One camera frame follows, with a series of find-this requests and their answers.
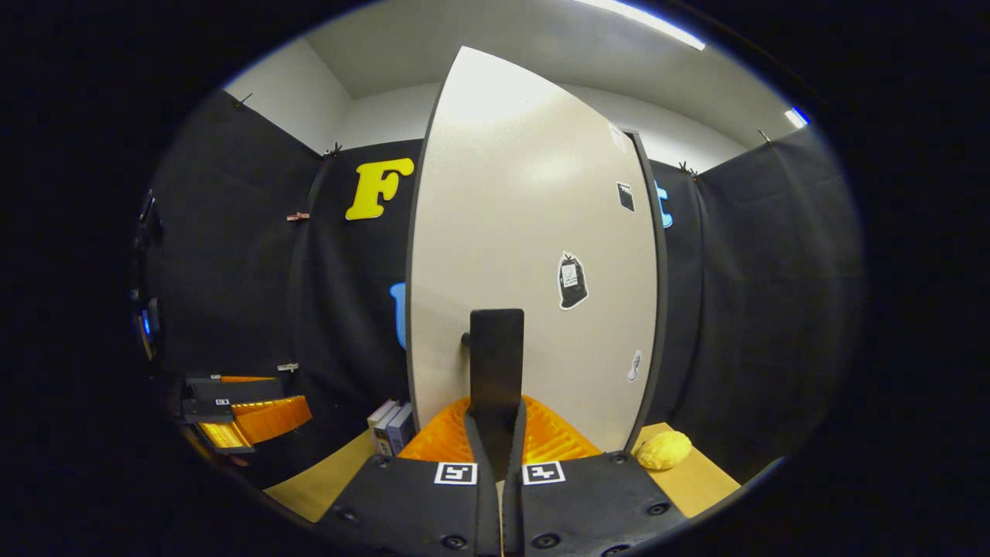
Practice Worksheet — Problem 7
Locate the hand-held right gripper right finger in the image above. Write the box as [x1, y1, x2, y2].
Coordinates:
[503, 395, 689, 557]

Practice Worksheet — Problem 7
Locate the black backdrop cloth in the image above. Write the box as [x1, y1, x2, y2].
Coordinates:
[147, 89, 863, 488]

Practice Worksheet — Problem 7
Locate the pale grey book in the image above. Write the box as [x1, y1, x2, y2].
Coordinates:
[375, 402, 407, 457]

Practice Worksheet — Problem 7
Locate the white book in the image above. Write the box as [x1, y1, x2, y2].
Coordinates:
[367, 398, 399, 453]

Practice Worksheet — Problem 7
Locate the beige cabinet door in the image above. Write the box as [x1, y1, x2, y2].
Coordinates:
[406, 45, 662, 465]

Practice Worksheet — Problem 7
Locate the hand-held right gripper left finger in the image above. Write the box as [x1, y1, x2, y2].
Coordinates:
[321, 396, 504, 557]

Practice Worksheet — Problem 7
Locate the black door handle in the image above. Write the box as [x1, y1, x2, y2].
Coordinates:
[462, 308, 525, 480]

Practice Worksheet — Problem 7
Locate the grey cabinet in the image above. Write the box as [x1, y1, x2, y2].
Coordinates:
[619, 128, 670, 453]

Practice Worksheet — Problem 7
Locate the blue-grey book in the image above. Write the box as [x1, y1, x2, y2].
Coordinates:
[387, 404, 418, 456]

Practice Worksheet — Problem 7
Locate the yellow sponge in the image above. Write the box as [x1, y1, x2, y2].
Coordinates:
[636, 431, 693, 471]

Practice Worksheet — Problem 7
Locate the long ceiling light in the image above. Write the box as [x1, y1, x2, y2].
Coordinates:
[576, 0, 706, 51]

